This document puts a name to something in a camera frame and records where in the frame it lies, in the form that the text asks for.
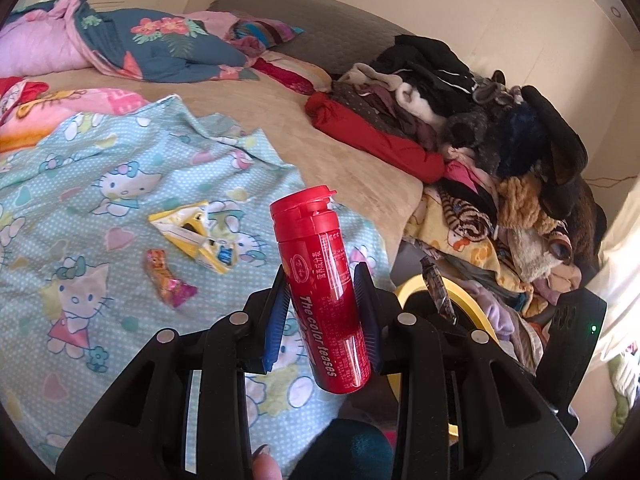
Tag yellow rimmed black trash bin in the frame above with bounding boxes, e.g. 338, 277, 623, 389
387, 274, 501, 438

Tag pile of mixed clothes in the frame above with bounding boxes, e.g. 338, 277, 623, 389
324, 35, 604, 307

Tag red cylindrical bottle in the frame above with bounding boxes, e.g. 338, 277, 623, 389
270, 185, 371, 394

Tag light blue hello kitty sheet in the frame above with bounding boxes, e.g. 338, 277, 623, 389
0, 93, 396, 478

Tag red folded garment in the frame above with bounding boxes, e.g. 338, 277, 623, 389
304, 92, 445, 184

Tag brown candy bar wrapper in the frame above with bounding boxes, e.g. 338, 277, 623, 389
420, 254, 458, 325

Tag yellow white snack bag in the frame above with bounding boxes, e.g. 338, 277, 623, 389
148, 200, 244, 274

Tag red patterned pillow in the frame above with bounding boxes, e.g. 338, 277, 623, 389
252, 50, 332, 96

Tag beige bed blanket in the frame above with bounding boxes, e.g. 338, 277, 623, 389
39, 68, 422, 262

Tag striped purple pillow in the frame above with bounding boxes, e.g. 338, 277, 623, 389
228, 18, 304, 58

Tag orange pink candy wrapper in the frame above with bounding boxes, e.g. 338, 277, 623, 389
144, 248, 198, 309

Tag pink cartoon blanket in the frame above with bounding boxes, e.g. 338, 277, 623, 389
1, 88, 148, 154

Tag blue floral quilt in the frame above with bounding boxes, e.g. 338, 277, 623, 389
1, 0, 255, 84

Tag left hand painted nails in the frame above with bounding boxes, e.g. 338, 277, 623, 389
252, 444, 283, 480

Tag grey headboard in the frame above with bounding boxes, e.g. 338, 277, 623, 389
209, 0, 408, 76

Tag yellow cartoon blanket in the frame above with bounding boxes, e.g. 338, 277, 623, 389
404, 185, 550, 318

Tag red floral cloth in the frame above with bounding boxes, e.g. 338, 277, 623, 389
0, 76, 49, 122

